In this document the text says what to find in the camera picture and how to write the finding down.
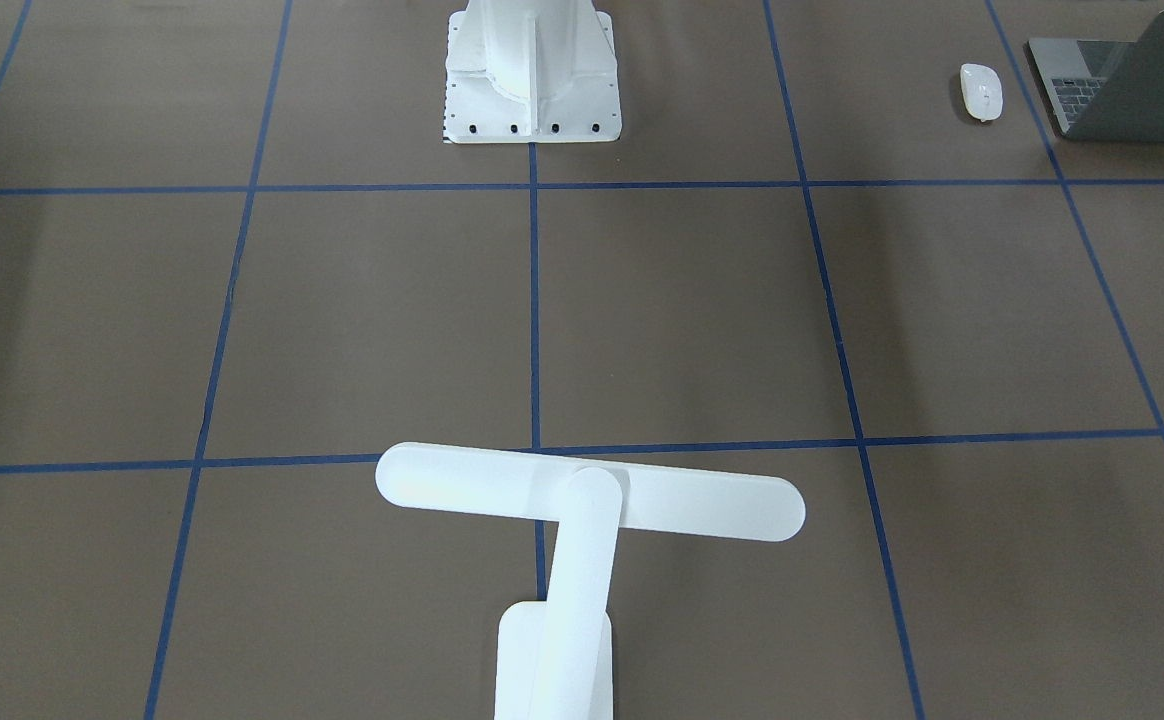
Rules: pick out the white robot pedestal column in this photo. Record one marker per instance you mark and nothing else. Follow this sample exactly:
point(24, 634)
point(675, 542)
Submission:
point(531, 72)

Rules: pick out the grey laptop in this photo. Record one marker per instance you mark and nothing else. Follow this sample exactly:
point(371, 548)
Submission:
point(1105, 91)

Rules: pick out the white desk lamp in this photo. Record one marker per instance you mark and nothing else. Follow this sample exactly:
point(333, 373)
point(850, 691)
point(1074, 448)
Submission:
point(555, 656)

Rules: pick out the white computer mouse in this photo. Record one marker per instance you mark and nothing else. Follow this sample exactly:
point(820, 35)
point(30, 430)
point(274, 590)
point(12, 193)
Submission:
point(981, 91)

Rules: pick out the brown paper table cover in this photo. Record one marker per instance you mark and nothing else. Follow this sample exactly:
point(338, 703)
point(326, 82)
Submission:
point(238, 262)

